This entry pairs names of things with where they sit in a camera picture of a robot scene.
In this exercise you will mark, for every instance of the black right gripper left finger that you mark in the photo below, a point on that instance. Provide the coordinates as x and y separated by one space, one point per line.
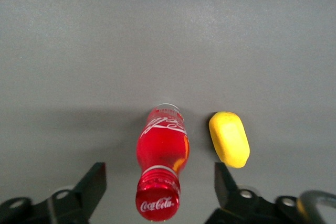
86 190

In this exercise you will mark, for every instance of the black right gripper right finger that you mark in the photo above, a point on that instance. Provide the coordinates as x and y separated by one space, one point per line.
231 200

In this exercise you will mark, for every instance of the red coke bottle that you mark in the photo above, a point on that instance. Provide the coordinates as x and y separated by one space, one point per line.
161 150

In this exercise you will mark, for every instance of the yellow toy lemon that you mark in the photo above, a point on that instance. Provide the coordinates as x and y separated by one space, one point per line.
229 140

